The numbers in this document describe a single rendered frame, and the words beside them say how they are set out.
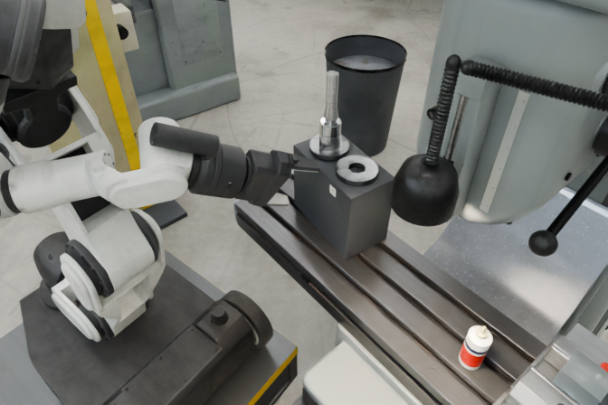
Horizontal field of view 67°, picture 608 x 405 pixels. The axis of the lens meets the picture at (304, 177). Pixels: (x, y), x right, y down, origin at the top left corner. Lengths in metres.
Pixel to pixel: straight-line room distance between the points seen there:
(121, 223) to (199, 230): 1.50
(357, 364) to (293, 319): 1.09
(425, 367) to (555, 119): 0.54
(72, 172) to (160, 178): 0.13
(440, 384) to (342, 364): 0.22
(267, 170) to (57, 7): 0.37
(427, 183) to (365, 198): 0.46
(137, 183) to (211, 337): 0.77
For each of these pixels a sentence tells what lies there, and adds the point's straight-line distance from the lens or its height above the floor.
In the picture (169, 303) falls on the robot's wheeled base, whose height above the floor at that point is 0.57.
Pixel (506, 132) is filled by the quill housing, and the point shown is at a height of 1.48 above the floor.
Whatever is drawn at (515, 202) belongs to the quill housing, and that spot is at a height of 1.39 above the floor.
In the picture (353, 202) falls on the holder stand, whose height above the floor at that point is 1.14.
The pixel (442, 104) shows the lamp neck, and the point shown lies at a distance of 0.46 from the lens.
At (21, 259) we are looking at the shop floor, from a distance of 2.70.
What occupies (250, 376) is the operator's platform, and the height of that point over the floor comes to 0.40.
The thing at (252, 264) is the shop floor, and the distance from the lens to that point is 2.30.
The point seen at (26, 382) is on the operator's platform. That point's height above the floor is 0.40.
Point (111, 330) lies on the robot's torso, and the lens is 1.37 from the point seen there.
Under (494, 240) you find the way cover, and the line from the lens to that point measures 1.17.
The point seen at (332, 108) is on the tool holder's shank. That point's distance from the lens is 0.97.
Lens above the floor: 1.77
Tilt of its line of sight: 40 degrees down
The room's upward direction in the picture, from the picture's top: straight up
